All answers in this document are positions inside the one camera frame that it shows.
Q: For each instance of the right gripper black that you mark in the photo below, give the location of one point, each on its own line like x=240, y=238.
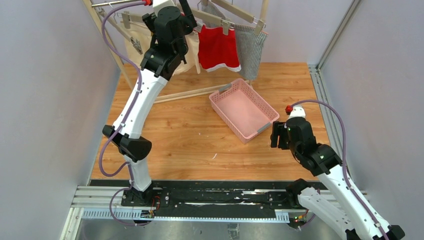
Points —
x=278, y=135

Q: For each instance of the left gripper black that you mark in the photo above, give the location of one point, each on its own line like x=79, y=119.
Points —
x=187, y=15

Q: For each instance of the wooden clip hanger cream underwear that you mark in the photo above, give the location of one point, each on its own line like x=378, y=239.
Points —
x=126, y=18

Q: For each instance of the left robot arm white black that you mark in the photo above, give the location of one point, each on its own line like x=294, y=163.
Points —
x=154, y=72

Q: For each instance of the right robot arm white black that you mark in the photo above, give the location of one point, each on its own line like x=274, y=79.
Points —
x=356, y=219

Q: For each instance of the wooden clip hanger red underwear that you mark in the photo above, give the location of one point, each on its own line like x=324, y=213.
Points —
x=216, y=20

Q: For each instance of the wooden clip hanger striped underwear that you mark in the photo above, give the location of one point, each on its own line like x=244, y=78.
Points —
x=260, y=23

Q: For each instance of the grey striped underwear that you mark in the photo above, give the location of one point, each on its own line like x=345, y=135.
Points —
x=249, y=46

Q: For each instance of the pink plastic basket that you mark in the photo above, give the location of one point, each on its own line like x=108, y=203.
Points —
x=243, y=110

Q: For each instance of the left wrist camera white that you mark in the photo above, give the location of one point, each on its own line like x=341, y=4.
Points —
x=159, y=4

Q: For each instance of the wooden clothes rack frame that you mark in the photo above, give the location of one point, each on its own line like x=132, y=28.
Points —
x=99, y=15

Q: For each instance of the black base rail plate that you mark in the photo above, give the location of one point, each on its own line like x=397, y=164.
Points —
x=203, y=201

